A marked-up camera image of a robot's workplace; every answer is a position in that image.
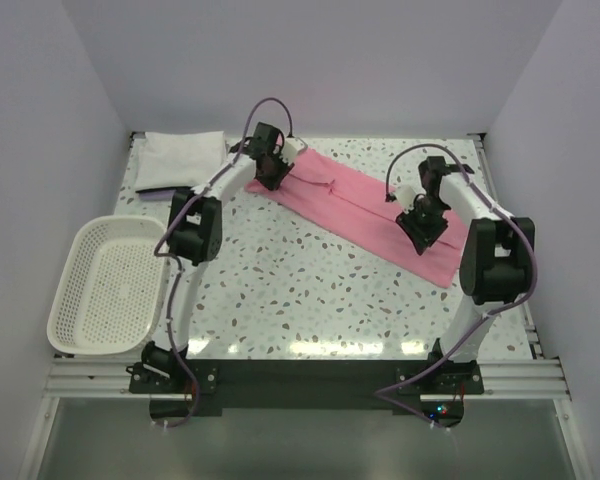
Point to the pink t shirt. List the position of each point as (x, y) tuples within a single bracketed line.
[(351, 205)]

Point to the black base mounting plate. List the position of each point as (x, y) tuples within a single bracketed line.
[(208, 388)]

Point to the folded white t shirt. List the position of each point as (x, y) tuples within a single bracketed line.
[(179, 160)]

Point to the white perforated plastic basket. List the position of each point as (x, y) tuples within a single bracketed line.
[(108, 299)]

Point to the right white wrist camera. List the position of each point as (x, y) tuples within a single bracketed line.
[(404, 196)]

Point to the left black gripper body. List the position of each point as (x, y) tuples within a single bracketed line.
[(274, 172)]

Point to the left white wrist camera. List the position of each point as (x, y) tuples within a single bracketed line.
[(292, 148)]

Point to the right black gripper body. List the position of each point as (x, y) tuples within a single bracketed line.
[(422, 227)]

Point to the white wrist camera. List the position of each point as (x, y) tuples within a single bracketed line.
[(404, 196), (292, 148)]

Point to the folded purple t shirt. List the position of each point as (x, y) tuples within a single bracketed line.
[(156, 198)]

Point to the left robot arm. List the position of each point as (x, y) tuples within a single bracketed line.
[(194, 235)]

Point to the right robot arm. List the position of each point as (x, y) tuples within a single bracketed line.
[(498, 270)]

